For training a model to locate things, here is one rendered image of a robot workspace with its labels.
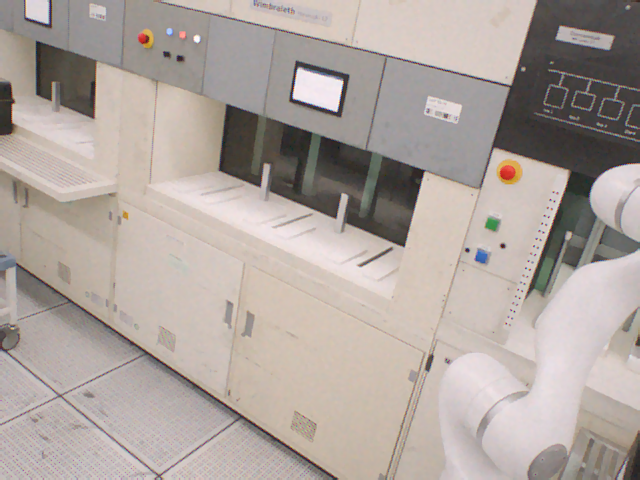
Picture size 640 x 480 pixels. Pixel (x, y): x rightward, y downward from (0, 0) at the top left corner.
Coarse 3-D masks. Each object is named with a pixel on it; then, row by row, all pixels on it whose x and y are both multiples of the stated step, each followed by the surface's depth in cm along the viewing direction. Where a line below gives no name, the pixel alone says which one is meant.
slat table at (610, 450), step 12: (588, 432) 150; (576, 444) 145; (588, 444) 146; (600, 444) 147; (612, 444) 147; (576, 456) 140; (612, 456) 146; (624, 456) 144; (564, 468) 138; (576, 468) 136; (588, 468) 137; (600, 468) 138
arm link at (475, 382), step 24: (456, 360) 96; (480, 360) 94; (456, 384) 93; (480, 384) 89; (504, 384) 88; (456, 408) 92; (480, 408) 87; (456, 432) 94; (456, 456) 94; (480, 456) 94
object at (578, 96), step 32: (544, 64) 138; (576, 64) 134; (544, 96) 140; (576, 96) 136; (608, 96) 132; (576, 128) 138; (608, 128) 134; (512, 160) 149; (576, 256) 231; (608, 256) 223
